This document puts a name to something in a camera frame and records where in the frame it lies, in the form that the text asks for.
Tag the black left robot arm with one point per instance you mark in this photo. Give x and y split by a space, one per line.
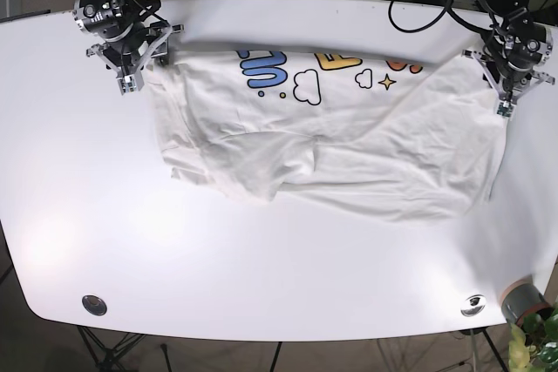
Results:
496 9

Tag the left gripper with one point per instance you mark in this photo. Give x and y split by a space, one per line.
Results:
516 46

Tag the white printed T-shirt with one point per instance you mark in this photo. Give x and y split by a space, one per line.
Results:
393 141

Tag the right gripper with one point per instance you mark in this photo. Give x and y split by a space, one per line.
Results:
120 24

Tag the right silver table grommet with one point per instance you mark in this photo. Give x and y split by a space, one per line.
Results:
473 305

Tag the green potted plant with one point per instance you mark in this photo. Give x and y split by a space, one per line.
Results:
533 344

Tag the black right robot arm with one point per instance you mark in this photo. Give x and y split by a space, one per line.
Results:
131 33

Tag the grey plant pot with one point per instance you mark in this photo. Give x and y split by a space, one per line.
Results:
523 298

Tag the silver table grommet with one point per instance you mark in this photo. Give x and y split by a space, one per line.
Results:
94 305
473 305

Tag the left silver table grommet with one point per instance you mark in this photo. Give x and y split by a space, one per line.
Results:
94 305

